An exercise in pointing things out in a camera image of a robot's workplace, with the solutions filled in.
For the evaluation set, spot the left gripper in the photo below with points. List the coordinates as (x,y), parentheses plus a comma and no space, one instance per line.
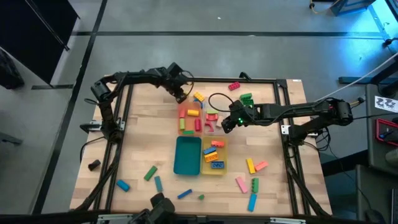
(177,84)

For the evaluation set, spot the blue Lego brick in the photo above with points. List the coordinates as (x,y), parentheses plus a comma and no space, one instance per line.
(210,151)
(217,165)

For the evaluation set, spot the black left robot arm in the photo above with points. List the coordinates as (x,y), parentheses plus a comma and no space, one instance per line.
(136,76)

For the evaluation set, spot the dark grey side desk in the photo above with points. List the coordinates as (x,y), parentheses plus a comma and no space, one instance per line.
(382,149)

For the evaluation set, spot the yellow wooden plank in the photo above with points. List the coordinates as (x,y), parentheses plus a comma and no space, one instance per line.
(250,165)

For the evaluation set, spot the yellow translucent plastic bin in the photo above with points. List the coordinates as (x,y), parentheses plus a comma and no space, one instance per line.
(224,154)

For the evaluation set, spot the salmon pink block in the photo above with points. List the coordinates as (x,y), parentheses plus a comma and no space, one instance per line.
(261,165)

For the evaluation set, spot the pink wooden plank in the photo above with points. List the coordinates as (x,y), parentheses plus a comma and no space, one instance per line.
(241,185)

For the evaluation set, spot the clear plastic bin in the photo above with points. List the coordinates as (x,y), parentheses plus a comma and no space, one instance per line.
(224,107)

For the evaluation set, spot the red wooden arch block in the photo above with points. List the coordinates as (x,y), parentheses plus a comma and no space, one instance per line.
(212,115)

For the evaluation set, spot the amber orange Lego brick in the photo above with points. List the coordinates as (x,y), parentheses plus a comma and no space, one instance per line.
(211,157)

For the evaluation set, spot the silver aluminium extrusion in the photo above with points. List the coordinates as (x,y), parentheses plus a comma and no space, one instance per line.
(287,220)
(115,218)

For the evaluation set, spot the teal wooden plank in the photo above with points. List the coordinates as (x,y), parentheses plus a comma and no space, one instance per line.
(158,183)

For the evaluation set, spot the yellow wooden cylinder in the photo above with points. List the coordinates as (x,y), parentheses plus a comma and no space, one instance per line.
(192,112)

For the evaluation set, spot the dark grey bulky object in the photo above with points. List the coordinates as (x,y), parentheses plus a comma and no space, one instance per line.
(11,73)

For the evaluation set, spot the teal plastic bin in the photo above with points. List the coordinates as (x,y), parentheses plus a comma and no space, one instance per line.
(187,155)

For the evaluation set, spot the black frame clamp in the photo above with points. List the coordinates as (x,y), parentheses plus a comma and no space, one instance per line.
(245,76)

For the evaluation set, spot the yellow Lego brick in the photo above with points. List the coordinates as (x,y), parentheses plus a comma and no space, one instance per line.
(199,96)

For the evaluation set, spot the black divider panel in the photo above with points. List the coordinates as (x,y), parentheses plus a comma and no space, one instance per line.
(31,37)

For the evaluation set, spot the light green wooden cylinder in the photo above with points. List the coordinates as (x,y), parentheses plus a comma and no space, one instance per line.
(182,124)

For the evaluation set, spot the red Lego brick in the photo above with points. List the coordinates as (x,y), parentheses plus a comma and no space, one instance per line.
(234,86)

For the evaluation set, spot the white fiducial marker sheet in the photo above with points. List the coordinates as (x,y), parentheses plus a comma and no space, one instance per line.
(385,104)

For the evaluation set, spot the black bulky object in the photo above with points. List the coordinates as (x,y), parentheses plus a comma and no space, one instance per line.
(161,207)

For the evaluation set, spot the black aluminium table frame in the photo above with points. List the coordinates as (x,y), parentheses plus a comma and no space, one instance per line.
(217,80)

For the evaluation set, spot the tan wooden block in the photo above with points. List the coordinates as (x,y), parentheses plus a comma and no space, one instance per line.
(219,121)

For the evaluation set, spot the green wooden plank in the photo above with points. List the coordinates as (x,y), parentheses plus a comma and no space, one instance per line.
(150,173)
(255,185)

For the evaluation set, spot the pink wooden arch block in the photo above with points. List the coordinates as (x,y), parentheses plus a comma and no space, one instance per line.
(207,127)

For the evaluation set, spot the small black object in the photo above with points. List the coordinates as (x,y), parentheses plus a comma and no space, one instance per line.
(94,165)

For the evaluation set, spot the blue wooden cylinder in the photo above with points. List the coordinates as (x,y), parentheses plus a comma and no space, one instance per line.
(123,185)

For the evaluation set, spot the long red wooden cylinder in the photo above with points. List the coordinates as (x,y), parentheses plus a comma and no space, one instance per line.
(198,124)

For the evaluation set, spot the light blue wooden plank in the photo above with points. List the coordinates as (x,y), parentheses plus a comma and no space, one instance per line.
(252,202)

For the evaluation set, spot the light green arch block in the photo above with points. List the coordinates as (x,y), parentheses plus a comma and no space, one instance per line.
(212,111)

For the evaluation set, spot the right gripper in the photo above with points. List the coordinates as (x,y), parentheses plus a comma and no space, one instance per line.
(241,113)

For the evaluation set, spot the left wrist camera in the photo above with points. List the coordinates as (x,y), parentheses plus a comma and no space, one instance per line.
(174,69)

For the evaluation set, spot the orange translucent plastic bin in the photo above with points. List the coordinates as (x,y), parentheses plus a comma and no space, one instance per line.
(188,118)

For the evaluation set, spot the short red wooden cylinder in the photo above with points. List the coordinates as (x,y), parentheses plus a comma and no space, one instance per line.
(182,114)

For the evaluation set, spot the green Lego brick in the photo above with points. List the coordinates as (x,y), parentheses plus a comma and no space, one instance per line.
(245,96)
(247,102)

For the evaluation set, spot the red framed device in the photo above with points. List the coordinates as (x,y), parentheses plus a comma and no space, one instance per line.
(385,130)

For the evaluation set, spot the silver mounting plate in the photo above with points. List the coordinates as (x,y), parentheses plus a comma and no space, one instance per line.
(284,129)
(93,125)

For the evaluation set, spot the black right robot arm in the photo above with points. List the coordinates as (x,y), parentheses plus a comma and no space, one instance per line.
(295,109)

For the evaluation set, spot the red-orange Lego brick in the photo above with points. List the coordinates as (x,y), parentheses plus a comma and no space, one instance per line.
(217,143)

